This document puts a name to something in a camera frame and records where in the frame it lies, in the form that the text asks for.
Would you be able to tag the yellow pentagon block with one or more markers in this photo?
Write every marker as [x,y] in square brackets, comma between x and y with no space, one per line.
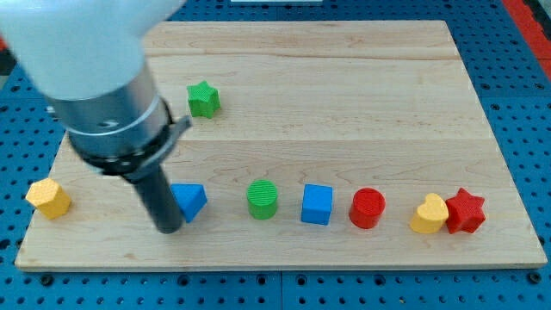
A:
[49,198]

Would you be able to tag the red cylinder block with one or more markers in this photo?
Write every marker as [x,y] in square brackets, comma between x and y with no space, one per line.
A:
[367,207]

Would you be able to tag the green star block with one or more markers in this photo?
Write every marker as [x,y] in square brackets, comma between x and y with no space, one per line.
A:
[203,100]

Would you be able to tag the light wooden board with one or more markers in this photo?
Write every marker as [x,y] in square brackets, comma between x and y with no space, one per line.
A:
[350,105]

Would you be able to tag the blue triangle block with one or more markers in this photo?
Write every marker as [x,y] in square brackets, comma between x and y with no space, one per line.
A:
[190,197]

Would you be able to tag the red star block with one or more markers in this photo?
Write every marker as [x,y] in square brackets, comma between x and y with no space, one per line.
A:
[465,212]

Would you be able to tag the green cylinder block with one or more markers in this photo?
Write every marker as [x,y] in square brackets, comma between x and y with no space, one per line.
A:
[262,198]

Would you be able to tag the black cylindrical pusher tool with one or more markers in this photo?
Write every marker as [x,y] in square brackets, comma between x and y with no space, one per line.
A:
[155,193]

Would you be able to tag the yellow heart block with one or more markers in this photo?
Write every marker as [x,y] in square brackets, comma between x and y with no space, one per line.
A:
[430,216]

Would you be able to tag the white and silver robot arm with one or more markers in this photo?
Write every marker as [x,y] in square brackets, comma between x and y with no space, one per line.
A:
[87,59]

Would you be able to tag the blue cube block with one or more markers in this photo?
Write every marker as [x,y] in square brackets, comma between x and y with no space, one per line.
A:
[316,204]

